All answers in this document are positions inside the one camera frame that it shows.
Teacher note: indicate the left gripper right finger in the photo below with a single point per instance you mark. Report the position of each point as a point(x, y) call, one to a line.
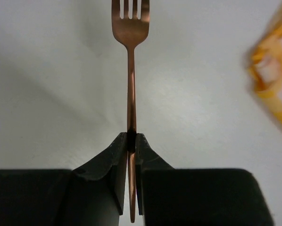
point(146, 159)

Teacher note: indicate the yellow white checkered cloth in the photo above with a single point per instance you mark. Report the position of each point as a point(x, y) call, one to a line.
point(265, 67)

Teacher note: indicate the copper fork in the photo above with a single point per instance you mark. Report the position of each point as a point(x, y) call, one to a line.
point(130, 32)

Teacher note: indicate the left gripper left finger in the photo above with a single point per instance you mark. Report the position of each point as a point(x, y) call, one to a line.
point(95, 193)

